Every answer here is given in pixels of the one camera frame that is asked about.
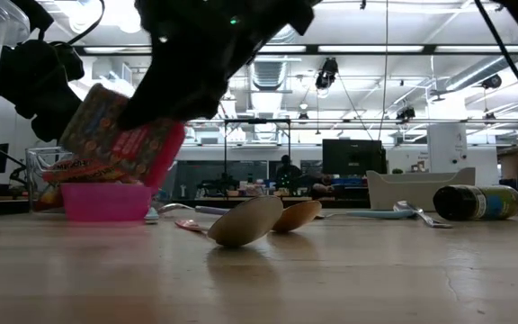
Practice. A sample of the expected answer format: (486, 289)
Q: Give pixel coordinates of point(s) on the grey plastic bin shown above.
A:
(421, 189)

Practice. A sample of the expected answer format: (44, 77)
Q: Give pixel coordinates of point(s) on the silver ceiling pipe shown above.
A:
(475, 74)

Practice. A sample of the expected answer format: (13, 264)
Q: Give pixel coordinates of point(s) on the black overhead beam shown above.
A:
(312, 49)

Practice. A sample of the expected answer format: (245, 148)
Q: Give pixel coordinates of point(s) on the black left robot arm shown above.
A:
(34, 13)

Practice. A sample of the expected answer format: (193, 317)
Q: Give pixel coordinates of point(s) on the red spice tin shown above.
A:
(106, 139)

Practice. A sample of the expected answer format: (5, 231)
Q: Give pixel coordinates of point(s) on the ceiling light strip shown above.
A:
(371, 48)
(283, 49)
(484, 48)
(106, 49)

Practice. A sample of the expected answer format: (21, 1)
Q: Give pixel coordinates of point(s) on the dark green-labelled spice jar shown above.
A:
(475, 202)

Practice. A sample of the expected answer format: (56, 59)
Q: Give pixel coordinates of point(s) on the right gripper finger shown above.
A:
(178, 96)

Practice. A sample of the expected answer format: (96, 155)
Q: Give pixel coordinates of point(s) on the clear rigid organizer bin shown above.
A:
(34, 155)

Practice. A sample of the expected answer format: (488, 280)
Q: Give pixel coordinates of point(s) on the black hanging spotlight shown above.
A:
(327, 72)
(492, 81)
(405, 112)

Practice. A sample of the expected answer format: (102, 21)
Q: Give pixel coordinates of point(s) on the white column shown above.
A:
(447, 146)

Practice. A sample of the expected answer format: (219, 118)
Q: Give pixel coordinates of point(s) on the person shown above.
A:
(288, 173)

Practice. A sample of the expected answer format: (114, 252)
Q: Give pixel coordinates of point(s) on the pink plastic bowl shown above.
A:
(106, 202)

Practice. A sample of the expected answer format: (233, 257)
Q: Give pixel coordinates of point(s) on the plain silver spoon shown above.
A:
(421, 216)

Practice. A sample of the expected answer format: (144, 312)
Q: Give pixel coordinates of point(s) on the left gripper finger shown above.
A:
(59, 121)

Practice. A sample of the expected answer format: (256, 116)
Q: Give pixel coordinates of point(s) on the ceiling air duct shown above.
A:
(268, 74)

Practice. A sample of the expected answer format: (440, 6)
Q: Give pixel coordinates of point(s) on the black monitor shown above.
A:
(353, 157)

